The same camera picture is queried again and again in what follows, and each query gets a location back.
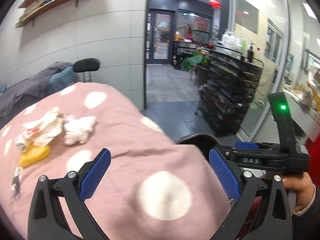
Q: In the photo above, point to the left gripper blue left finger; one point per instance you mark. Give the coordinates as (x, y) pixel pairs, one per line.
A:
(92, 173)

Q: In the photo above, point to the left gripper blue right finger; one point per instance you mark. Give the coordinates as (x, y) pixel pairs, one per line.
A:
(226, 177)

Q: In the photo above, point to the person's right hand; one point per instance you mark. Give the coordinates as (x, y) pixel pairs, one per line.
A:
(303, 185)

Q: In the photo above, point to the crumpled white tissue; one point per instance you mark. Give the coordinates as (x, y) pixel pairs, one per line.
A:
(78, 130)

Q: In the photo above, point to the pink polka dot bedspread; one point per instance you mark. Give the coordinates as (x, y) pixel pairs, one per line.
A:
(153, 189)

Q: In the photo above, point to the crumpled printed wrapper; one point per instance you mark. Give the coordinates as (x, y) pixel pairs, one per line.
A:
(40, 132)

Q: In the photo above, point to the grey blue massage bed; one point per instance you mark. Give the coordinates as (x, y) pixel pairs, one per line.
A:
(29, 91)

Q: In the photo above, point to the green potted plant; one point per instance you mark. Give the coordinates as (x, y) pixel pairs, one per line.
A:
(194, 60)

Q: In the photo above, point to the red hanging lantern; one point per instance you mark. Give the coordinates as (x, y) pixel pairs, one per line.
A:
(215, 4)

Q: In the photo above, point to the glass entrance door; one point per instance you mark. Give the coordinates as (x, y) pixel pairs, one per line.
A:
(160, 36)

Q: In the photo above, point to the black wire shelf rack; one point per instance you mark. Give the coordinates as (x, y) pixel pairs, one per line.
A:
(230, 83)

